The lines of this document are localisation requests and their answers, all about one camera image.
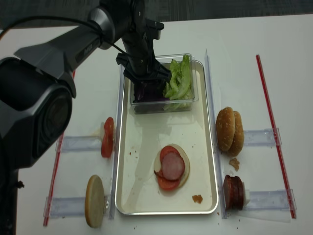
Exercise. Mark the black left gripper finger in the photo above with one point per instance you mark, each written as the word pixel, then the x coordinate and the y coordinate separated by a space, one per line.
pixel 139 90

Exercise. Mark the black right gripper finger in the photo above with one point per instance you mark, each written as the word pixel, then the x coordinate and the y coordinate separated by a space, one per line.
pixel 163 88

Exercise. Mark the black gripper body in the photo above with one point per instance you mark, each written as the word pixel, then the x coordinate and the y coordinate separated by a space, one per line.
pixel 139 61

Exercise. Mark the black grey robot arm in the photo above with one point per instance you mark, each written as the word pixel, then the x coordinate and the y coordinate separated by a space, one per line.
pixel 37 85

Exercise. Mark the green lettuce leaves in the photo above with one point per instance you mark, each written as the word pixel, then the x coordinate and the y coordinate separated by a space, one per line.
pixel 181 85

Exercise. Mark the rear upright tomato slice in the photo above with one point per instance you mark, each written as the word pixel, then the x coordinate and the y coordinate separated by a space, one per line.
pixel 109 127

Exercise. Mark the tomato slice on bun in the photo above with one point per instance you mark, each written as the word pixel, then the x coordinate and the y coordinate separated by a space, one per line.
pixel 163 183

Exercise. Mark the bread crumb on table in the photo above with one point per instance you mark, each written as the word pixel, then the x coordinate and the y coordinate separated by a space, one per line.
pixel 235 164

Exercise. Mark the stack of meat patties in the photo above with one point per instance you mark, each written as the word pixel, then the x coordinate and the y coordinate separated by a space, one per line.
pixel 233 193

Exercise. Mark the purple cabbage pile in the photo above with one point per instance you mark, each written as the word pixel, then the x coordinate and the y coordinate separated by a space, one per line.
pixel 150 94

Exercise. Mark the clear plastic salad container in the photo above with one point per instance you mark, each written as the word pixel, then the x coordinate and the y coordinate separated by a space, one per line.
pixel 158 106

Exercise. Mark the front sesame bun top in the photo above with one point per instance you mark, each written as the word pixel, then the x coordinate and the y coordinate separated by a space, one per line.
pixel 225 128

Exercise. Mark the sesame bun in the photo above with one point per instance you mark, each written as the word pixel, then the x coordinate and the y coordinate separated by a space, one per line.
pixel 225 128
pixel 238 139

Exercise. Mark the bottom bun slice on tray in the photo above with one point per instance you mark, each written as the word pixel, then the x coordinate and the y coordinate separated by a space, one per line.
pixel 187 164

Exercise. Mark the upper left clear holder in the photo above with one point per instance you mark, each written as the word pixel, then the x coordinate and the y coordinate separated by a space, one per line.
pixel 78 143

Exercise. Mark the clear holder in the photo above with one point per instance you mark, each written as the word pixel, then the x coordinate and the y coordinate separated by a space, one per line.
pixel 275 206
pixel 266 137
pixel 78 143
pixel 56 207

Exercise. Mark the cream metal tray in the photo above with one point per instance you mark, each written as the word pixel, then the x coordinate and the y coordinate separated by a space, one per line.
pixel 144 135

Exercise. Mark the round ham slice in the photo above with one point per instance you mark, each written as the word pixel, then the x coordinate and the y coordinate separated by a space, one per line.
pixel 171 167

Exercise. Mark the rear sesame bun top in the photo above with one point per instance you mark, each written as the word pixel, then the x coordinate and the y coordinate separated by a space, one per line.
pixel 238 139

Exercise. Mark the upper right clear holder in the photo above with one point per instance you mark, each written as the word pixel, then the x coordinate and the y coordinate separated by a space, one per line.
pixel 266 137

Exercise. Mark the left red tape strip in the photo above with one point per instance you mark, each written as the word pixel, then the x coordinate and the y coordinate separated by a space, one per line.
pixel 53 177

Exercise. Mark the red tape strip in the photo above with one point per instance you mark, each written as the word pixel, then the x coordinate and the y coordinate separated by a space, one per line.
pixel 292 205
pixel 53 177

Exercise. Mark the lower left clear holder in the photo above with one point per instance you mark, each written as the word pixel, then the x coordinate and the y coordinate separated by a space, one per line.
pixel 56 207

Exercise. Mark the lower right clear holder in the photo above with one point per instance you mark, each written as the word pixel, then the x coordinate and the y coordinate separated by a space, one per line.
pixel 275 206

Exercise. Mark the right red tape strip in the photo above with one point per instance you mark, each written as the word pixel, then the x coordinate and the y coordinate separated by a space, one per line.
pixel 292 205

